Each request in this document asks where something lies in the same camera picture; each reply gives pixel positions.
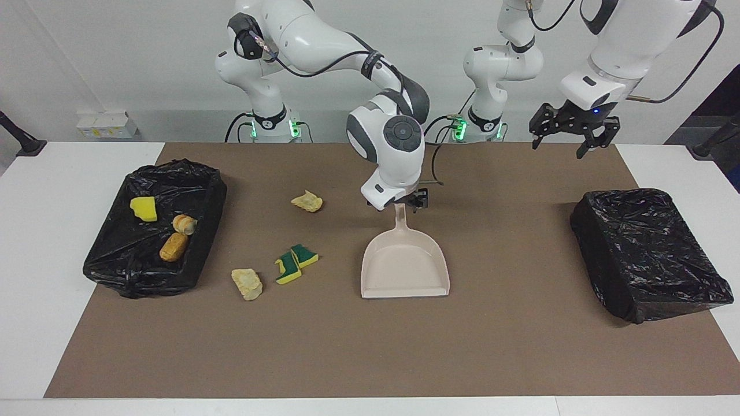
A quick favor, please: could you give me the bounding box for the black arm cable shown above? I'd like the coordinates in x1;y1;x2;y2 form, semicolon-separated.
234;23;446;187
527;0;726;105

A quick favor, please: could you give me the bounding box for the bright yellow sponge piece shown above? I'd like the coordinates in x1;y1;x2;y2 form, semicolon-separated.
129;196;158;222

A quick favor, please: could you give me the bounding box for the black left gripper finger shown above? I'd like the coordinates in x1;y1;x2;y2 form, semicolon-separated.
529;104;557;150
577;117;620;159

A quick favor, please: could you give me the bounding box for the orange brown sponge piece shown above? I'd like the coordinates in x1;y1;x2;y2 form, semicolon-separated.
160;232;190;262

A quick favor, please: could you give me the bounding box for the white wall socket box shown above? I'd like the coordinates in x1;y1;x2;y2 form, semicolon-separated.
76;111;139;139

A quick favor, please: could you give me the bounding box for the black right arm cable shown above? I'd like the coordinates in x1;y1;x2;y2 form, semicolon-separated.
234;23;446;187

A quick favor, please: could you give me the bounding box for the beige plastic dustpan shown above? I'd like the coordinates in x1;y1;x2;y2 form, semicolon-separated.
360;202;450;299

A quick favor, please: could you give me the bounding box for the black stand foot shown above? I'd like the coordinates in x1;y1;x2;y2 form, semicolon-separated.
0;111;47;157
687;113;740;161

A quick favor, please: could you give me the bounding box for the black right base cable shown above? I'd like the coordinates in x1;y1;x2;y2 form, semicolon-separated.
224;113;255;143

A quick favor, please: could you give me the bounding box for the brown table mat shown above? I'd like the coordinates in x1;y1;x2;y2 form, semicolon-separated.
43;143;740;399

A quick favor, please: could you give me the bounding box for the black left base cable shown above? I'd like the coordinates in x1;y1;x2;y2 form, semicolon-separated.
419;92;478;143

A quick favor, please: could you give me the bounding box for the black base cable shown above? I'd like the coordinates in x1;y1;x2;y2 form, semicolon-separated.
419;92;478;143
224;113;255;143

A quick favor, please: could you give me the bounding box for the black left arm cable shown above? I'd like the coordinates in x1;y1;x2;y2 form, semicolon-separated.
527;0;726;105

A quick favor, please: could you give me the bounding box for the green yellow sponge piece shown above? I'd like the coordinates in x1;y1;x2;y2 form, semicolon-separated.
275;252;302;285
291;244;320;268

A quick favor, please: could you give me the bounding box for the bin with black bag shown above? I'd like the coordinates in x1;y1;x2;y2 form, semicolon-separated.
83;159;228;299
569;188;735;324

